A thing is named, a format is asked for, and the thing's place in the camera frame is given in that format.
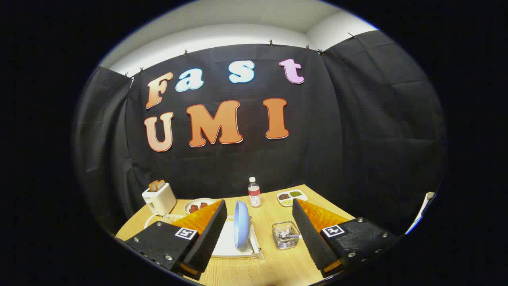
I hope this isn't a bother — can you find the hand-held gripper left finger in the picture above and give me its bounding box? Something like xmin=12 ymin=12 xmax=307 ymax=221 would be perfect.
xmin=124 ymin=199 xmax=228 ymax=281

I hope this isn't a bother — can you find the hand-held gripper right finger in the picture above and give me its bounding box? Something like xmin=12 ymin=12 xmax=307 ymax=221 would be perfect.
xmin=292 ymin=198 xmax=398 ymax=278

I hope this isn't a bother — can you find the white wire dish rack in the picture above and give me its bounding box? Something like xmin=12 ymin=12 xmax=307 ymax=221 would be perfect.
xmin=163 ymin=213 xmax=265 ymax=260

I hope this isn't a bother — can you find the metal wire basket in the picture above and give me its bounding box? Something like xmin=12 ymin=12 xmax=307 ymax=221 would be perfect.
xmin=272 ymin=221 xmax=301 ymax=250

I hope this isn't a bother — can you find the light blue plate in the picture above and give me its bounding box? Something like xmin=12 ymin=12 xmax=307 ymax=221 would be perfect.
xmin=233 ymin=201 xmax=250 ymax=250

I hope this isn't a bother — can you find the white plate with food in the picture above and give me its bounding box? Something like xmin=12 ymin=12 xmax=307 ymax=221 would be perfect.
xmin=184 ymin=198 xmax=217 ymax=215

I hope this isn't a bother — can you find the white divided tray with beans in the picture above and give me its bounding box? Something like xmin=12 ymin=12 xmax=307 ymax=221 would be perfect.
xmin=277 ymin=189 xmax=308 ymax=207

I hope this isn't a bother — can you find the white toaster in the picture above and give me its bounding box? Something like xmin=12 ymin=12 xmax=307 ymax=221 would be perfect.
xmin=142 ymin=183 xmax=177 ymax=216

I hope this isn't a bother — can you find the clear bottle red label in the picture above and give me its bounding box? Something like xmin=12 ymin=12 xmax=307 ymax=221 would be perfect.
xmin=248 ymin=177 xmax=262 ymax=208

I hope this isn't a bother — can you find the white toaster cable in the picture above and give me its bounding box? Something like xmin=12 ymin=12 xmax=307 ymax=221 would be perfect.
xmin=144 ymin=213 xmax=171 ymax=229

